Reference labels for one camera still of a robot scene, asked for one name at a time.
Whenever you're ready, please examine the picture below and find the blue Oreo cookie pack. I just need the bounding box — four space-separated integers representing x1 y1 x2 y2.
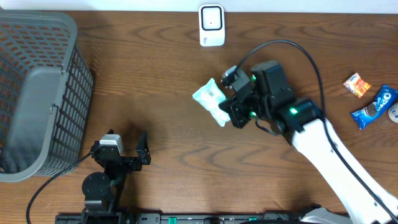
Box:
351 85 397 129

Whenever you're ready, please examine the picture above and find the black cable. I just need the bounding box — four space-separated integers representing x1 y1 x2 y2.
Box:
234 39 398 223
25 151 94 224

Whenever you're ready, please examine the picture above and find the orange snack packet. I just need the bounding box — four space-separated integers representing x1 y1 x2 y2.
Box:
343 73 371 98

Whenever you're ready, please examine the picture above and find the grey plastic mesh basket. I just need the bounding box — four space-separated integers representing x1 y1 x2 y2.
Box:
1 10 94 182

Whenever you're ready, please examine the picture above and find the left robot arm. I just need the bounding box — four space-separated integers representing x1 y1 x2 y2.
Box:
81 129 151 223

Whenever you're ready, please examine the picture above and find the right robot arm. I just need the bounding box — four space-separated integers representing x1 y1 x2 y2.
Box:
219 60 397 223

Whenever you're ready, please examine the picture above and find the green lidded can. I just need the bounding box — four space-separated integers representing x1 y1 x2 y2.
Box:
388 103 398 123

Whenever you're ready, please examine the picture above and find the white barcode scanner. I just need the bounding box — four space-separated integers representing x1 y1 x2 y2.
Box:
198 4 226 47

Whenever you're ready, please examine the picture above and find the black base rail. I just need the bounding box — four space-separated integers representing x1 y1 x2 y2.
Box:
55 208 353 224

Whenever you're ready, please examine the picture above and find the left black cable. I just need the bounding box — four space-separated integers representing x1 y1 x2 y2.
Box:
25 151 94 224

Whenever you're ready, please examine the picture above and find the light blue wipes pack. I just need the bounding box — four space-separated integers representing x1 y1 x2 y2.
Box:
192 78 231 127

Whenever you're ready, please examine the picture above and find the right black cable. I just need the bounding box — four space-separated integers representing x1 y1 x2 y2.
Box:
234 39 398 223

